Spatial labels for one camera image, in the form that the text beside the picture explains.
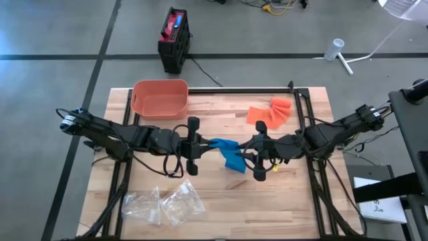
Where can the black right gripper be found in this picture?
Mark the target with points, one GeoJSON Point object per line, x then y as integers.
{"type": "Point", "coordinates": [264, 149]}

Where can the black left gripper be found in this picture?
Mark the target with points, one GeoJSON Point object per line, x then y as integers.
{"type": "Point", "coordinates": [194, 147]}

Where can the blue elastic bandage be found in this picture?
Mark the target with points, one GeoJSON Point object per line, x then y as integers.
{"type": "Point", "coordinates": [230, 155]}

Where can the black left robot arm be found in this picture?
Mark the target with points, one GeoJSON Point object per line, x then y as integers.
{"type": "Point", "coordinates": [133, 135]}

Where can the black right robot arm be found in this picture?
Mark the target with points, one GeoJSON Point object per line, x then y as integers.
{"type": "Point", "coordinates": [327, 134]}

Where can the orange elastic bandage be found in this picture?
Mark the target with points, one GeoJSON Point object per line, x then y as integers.
{"type": "Point", "coordinates": [264, 117]}

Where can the small yellow tag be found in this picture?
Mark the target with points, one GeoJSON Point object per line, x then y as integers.
{"type": "Point", "coordinates": [275, 167]}

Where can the clear plastic bag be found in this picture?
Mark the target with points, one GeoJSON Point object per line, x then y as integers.
{"type": "Point", "coordinates": [140, 207]}
{"type": "Point", "coordinates": [182, 202]}

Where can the orange plastic basin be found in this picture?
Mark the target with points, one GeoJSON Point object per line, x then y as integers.
{"type": "Point", "coordinates": [160, 100]}

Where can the red and black power station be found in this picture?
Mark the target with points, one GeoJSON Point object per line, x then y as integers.
{"type": "Point", "coordinates": [174, 40]}

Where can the grey cabinet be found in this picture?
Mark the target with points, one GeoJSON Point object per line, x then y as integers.
{"type": "Point", "coordinates": [368, 170]}

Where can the white stand base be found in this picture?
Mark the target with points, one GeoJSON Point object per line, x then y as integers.
{"type": "Point", "coordinates": [346, 65]}

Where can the white plastic cylinder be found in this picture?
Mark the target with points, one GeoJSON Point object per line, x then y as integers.
{"type": "Point", "coordinates": [334, 49]}

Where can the white cardboard box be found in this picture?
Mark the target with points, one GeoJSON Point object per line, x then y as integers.
{"type": "Point", "coordinates": [378, 207]}

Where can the black equipment cart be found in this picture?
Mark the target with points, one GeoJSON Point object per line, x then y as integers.
{"type": "Point", "coordinates": [408, 117]}

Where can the white printed paper sheet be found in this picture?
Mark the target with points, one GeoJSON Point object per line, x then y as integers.
{"type": "Point", "coordinates": [408, 8]}

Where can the black aluminium table frame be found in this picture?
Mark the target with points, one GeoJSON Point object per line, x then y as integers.
{"type": "Point", "coordinates": [240, 90]}

